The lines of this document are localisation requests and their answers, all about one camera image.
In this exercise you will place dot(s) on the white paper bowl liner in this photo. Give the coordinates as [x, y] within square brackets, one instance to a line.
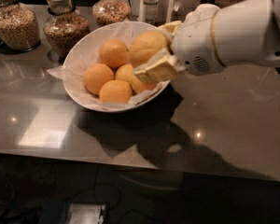
[77, 62]

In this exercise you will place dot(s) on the small orange centre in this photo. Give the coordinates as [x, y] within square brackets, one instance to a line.
[124, 73]

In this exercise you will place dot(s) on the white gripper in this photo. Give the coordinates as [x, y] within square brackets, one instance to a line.
[194, 46]

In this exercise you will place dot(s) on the glass jar mixed cereal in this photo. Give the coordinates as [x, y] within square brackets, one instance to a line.
[111, 11]

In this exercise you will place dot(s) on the glass jar of grains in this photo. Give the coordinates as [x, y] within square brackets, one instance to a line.
[18, 26]

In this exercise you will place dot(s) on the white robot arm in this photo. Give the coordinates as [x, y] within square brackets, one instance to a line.
[248, 32]

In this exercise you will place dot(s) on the glass jar brown cereal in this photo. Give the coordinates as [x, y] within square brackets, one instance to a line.
[65, 27]

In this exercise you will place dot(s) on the white oval bowl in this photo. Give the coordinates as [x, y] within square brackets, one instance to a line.
[84, 100]

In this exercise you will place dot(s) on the clear glass bottle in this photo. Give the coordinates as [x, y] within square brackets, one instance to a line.
[150, 11]

